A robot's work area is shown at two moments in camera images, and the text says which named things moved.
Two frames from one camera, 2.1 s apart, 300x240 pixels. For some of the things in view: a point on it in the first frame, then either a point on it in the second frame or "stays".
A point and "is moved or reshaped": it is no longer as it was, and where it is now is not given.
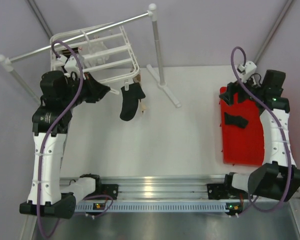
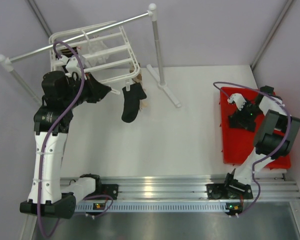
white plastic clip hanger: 104,50 stays
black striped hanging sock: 67,52 stays
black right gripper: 236,87 -> 247,103
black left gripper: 96,90 stays
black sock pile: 130,98 stays
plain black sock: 238,120 is moved or reshaped
